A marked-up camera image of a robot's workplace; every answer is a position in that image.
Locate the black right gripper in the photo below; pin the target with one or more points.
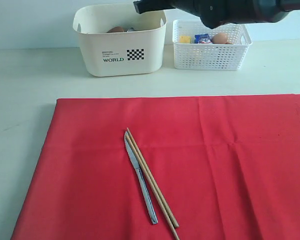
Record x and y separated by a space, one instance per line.
192 7

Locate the brown wooden plate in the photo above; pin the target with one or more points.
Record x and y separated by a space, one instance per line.
116 29

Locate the yellow cheese wedge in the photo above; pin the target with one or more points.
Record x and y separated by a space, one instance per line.
184 39

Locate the blue white milk carton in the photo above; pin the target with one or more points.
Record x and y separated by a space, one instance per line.
202 39

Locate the brown egg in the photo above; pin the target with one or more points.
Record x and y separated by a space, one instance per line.
220 38

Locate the wooden chopstick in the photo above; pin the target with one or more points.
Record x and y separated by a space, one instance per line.
150 175
152 190

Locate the silver table knife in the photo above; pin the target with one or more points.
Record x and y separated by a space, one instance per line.
142 182

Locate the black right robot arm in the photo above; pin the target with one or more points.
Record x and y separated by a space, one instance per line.
216 13

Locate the cream plastic bin WORLD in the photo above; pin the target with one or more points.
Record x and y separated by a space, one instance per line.
125 53

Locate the white perforated plastic basket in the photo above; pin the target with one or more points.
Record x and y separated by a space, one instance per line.
215 57

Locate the red table cloth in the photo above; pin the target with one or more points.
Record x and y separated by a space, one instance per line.
228 166

